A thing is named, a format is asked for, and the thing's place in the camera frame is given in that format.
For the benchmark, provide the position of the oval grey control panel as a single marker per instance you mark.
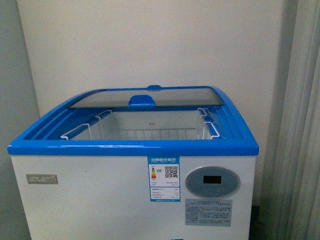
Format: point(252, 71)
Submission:
point(212, 182)

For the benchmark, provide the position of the blue energy label sticker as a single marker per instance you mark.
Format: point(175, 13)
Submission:
point(164, 178)

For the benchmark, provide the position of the glass sliding freezer lid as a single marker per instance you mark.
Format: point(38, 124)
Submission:
point(153, 96)

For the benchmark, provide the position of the grey instruction sticker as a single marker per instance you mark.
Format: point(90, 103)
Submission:
point(208, 212)

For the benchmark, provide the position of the silver brand nameplate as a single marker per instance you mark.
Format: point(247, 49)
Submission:
point(42, 179)

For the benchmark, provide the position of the white wire freezer basket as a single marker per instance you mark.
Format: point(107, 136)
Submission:
point(146, 125)

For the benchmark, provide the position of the white vertical blinds curtain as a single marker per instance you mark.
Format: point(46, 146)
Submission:
point(290, 192)

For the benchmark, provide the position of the white chest freezer blue rim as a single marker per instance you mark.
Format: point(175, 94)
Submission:
point(103, 190)

